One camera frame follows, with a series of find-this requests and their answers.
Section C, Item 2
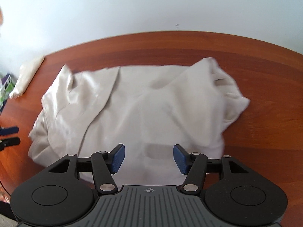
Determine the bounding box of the beige satin shirt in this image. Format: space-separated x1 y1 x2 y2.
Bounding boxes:
28 58 250 186

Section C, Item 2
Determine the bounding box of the folded cream garment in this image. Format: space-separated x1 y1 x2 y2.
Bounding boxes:
9 55 45 99

